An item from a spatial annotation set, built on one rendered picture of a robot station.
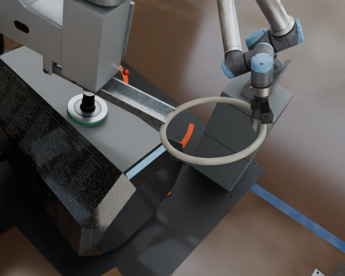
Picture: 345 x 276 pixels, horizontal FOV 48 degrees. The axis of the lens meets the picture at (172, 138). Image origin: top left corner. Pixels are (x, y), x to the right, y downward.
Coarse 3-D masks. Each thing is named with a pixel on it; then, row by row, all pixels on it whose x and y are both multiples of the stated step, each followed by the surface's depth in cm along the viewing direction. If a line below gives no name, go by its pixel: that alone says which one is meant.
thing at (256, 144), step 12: (216, 96) 194; (180, 108) 190; (168, 120) 184; (264, 132) 168; (168, 144) 169; (252, 144) 162; (180, 156) 163; (192, 156) 161; (228, 156) 158; (240, 156) 158
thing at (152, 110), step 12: (48, 72) 190; (60, 72) 191; (120, 84) 193; (108, 96) 186; (120, 96) 192; (132, 96) 193; (144, 96) 191; (132, 108) 184; (144, 108) 189; (156, 108) 191; (168, 108) 189; (156, 120) 182
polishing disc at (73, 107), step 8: (80, 96) 212; (96, 96) 215; (72, 104) 207; (96, 104) 211; (104, 104) 213; (72, 112) 203; (80, 112) 205; (96, 112) 207; (104, 112) 209; (80, 120) 201; (88, 120) 202; (96, 120) 204
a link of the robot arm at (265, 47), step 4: (260, 44) 171; (264, 44) 170; (268, 44) 170; (256, 48) 170; (260, 48) 168; (264, 48) 167; (268, 48) 168; (272, 48) 170; (248, 52) 171; (252, 52) 170; (256, 52) 167; (260, 52) 165; (264, 52) 164; (268, 52) 165; (272, 52) 168; (248, 56) 170; (272, 56) 166; (248, 60) 170; (248, 64) 170
